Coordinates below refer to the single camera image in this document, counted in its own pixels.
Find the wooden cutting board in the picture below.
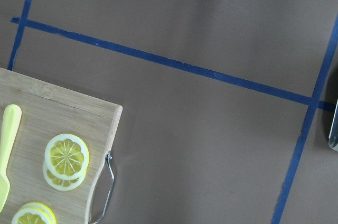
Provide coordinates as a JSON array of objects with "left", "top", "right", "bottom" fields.
[{"left": 1, "top": 69, "right": 123, "bottom": 223}]

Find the yellow plastic knife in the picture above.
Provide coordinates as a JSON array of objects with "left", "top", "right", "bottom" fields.
[{"left": 1, "top": 104, "right": 22, "bottom": 211}]

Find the metal scoop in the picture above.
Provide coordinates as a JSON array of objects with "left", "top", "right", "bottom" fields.
[{"left": 328, "top": 104, "right": 338, "bottom": 152}]

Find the lemon slice stack near handle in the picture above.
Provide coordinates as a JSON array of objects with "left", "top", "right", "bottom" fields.
[{"left": 43, "top": 134, "right": 90, "bottom": 192}]

